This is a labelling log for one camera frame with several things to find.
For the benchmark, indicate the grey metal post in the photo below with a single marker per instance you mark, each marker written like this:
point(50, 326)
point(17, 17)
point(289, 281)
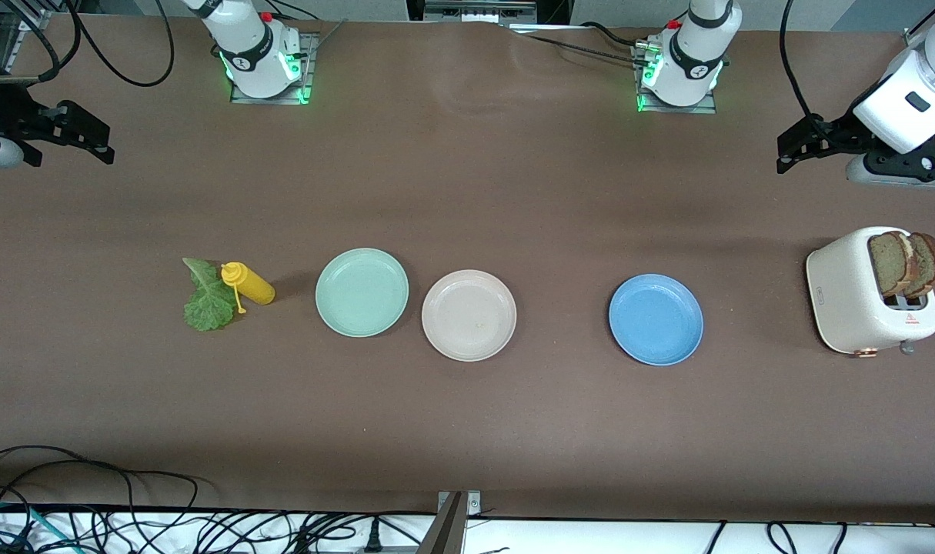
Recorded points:
point(444, 531)

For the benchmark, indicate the brown bread slice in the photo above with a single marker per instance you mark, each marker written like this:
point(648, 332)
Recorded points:
point(889, 265)
point(933, 261)

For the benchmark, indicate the mint green plate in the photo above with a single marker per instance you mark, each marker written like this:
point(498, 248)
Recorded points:
point(362, 292)

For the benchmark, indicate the silver metal device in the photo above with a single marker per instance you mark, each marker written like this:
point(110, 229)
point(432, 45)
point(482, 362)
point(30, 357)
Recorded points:
point(479, 11)

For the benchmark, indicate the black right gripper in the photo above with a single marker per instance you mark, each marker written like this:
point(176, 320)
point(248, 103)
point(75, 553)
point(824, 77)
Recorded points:
point(7, 110)

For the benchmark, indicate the beige plate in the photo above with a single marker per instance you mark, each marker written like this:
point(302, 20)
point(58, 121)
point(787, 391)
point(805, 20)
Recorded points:
point(469, 315)

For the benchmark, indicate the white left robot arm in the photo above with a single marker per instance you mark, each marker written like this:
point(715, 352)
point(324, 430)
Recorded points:
point(909, 92)

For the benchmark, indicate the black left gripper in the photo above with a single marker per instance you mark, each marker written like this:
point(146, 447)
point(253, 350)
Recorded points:
point(839, 132)

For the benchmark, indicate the blue plate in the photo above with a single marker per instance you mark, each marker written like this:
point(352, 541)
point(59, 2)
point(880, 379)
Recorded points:
point(656, 319)

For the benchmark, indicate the aluminium corner bracket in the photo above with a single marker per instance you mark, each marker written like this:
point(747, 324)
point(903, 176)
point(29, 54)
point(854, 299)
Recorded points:
point(473, 502)

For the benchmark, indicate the aluminium frame rail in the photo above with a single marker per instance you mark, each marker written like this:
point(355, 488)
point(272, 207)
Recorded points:
point(909, 35)
point(40, 21)

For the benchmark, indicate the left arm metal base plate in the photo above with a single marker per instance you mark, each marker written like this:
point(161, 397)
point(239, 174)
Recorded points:
point(706, 109)

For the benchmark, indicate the black power plug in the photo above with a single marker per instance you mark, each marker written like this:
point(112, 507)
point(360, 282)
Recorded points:
point(372, 538)

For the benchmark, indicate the yellow squeeze bottle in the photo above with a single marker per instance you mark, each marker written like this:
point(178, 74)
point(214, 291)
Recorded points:
point(255, 286)

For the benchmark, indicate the white toaster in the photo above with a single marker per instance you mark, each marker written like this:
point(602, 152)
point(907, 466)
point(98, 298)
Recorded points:
point(844, 300)

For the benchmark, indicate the green lettuce leaf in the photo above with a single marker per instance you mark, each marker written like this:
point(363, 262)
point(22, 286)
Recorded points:
point(209, 308)

